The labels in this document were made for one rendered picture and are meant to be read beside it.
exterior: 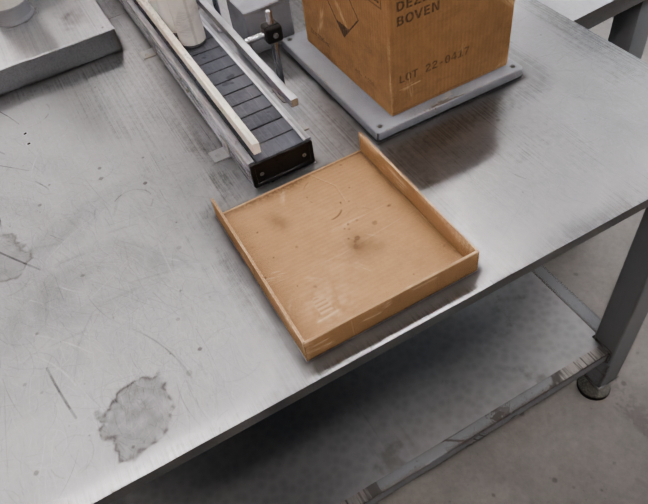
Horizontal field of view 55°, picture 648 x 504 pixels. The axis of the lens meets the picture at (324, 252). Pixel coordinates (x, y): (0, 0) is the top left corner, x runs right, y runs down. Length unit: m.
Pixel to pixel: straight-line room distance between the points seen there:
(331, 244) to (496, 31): 0.46
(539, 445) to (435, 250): 0.88
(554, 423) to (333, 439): 0.58
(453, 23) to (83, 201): 0.65
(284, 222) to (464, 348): 0.71
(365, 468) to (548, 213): 0.69
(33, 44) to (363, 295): 0.91
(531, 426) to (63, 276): 1.16
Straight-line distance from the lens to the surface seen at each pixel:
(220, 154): 1.08
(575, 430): 1.71
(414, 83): 1.06
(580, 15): 1.38
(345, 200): 0.95
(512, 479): 1.63
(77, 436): 0.84
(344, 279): 0.85
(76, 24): 1.48
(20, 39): 1.50
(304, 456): 1.41
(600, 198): 0.99
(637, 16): 1.59
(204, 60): 1.23
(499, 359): 1.51
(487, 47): 1.13
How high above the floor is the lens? 1.51
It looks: 49 degrees down
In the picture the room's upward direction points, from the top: 10 degrees counter-clockwise
